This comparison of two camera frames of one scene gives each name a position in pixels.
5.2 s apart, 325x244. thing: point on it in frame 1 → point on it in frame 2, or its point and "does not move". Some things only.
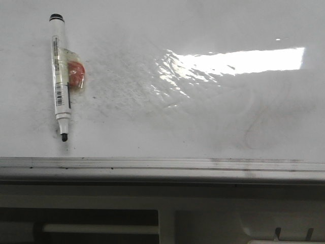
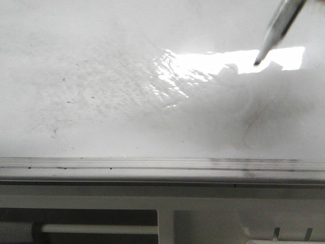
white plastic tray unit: x=115 y=212 does not move
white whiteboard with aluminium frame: x=183 y=90 does not move
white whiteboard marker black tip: x=60 y=74 → x=287 y=11
